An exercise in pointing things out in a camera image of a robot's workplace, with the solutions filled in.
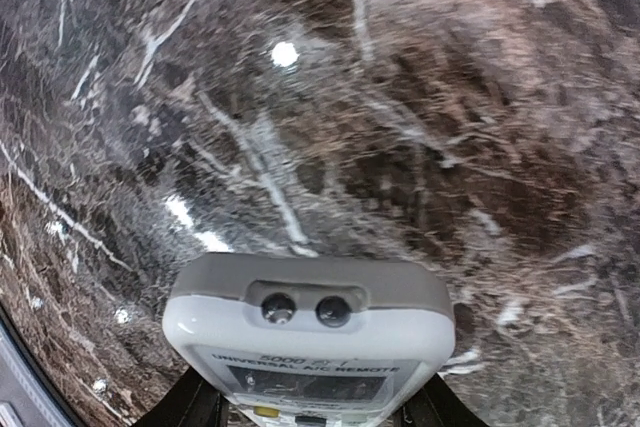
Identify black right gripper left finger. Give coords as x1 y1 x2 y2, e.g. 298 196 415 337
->
134 367 225 427

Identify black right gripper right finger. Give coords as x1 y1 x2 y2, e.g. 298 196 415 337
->
394 374 488 427

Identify white remote control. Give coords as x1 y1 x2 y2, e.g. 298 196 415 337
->
162 253 455 426

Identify black front rail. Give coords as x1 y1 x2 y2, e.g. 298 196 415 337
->
1 307 85 426

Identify white slotted cable duct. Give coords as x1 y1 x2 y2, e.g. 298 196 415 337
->
1 328 48 427

